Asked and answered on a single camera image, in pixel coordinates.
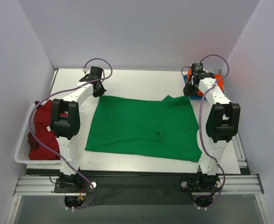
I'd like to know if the green t-shirt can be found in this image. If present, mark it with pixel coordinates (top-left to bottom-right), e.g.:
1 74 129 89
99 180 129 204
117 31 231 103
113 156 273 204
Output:
85 96 202 162

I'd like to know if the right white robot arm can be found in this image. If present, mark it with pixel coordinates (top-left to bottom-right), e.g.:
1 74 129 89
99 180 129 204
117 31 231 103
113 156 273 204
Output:
183 63 241 190

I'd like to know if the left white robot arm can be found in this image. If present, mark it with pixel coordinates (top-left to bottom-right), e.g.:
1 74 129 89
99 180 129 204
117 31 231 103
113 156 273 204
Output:
50 66 106 192

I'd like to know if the folded blue t-shirt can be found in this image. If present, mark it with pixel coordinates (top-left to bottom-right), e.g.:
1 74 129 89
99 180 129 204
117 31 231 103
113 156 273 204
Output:
183 71 221 100

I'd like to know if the folded orange t-shirt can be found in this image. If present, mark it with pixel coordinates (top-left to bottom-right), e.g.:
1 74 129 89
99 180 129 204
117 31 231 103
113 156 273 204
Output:
187 66 225 97

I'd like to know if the dark red t-shirt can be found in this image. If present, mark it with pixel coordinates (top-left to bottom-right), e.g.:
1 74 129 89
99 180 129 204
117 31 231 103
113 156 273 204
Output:
28 100 60 160

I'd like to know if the white plastic basket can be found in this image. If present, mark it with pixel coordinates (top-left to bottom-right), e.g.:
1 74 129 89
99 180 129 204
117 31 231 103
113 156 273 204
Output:
14 103 61 165

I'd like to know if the aluminium frame rail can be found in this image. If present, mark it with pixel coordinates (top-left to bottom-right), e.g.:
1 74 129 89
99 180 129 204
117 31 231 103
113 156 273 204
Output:
14 175 264 196

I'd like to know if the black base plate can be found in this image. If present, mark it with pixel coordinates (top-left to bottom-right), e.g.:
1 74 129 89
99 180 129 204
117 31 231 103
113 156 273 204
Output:
54 171 224 207

